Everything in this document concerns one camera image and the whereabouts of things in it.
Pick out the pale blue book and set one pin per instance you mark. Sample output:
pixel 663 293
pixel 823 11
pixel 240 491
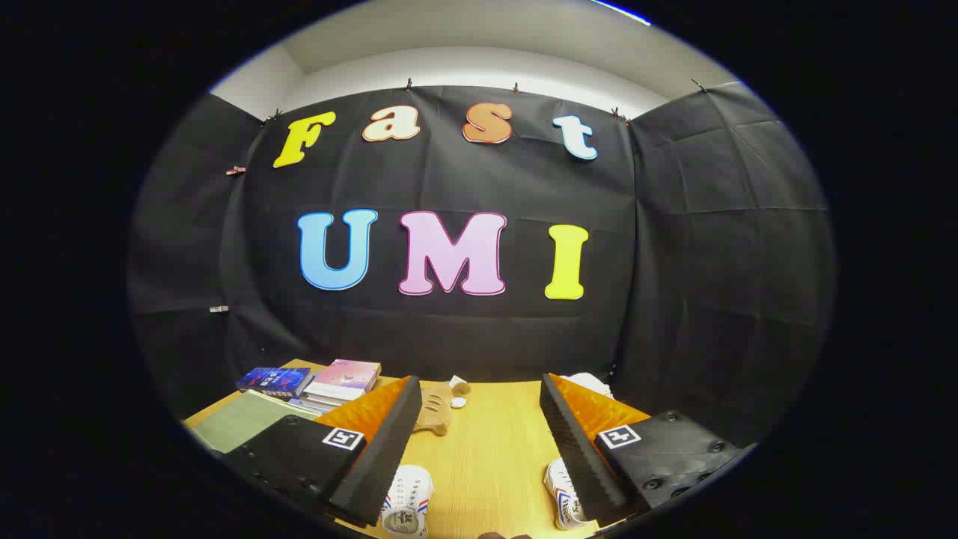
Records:
pixel 318 405

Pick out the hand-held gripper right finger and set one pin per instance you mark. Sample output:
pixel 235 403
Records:
pixel 576 449

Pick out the white plush toy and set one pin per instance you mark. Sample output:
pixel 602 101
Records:
pixel 591 383

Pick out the white canvas shoe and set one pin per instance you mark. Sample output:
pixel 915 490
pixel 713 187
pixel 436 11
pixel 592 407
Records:
pixel 563 498
pixel 410 498

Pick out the dark blue book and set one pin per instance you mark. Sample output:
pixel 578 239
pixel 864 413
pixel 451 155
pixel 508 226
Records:
pixel 273 379

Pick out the pink cover book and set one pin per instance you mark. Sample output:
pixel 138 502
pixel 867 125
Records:
pixel 343 378

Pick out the black backdrop cloth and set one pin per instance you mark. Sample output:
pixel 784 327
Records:
pixel 711 262

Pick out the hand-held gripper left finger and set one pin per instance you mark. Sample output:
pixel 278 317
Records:
pixel 389 457

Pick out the brown plush toy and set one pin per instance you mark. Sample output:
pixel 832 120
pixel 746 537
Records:
pixel 434 412

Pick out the green fabric storage box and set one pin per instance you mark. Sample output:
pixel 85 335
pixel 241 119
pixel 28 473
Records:
pixel 239 423

